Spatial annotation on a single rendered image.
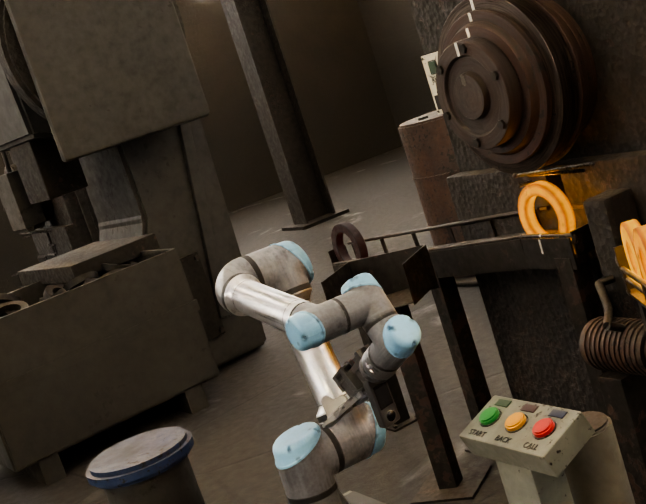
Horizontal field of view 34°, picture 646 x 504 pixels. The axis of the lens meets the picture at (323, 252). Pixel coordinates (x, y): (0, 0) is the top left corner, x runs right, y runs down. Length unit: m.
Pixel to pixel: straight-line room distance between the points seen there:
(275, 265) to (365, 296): 0.37
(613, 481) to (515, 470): 0.22
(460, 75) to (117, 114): 2.59
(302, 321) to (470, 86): 0.90
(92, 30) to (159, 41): 0.34
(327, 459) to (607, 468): 0.65
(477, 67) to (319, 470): 1.05
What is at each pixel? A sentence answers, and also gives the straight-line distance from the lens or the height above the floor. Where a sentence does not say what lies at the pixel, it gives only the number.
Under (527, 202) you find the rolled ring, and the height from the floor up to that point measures 0.80.
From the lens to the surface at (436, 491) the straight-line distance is 3.24.
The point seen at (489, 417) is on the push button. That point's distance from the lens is 1.95.
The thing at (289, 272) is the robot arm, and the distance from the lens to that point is 2.42.
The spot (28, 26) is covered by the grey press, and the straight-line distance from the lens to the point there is 4.92.
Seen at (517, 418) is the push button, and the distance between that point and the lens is 1.90.
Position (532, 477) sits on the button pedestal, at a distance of 1.89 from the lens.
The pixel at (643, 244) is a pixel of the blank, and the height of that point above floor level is 0.78.
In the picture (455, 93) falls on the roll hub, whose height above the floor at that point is 1.13.
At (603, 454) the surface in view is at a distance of 2.03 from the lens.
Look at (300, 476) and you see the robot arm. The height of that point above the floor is 0.47.
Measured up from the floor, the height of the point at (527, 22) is 1.25.
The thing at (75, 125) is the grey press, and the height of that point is 1.40.
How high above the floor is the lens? 1.29
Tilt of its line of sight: 9 degrees down
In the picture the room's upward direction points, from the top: 18 degrees counter-clockwise
